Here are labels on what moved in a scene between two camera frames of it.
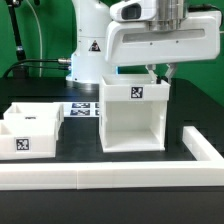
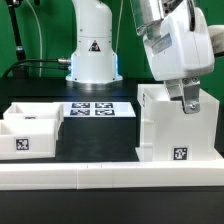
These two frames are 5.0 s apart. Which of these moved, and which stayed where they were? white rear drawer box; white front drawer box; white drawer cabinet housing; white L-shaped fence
Moved: white drawer cabinet housing
Stayed: white L-shaped fence; white front drawer box; white rear drawer box
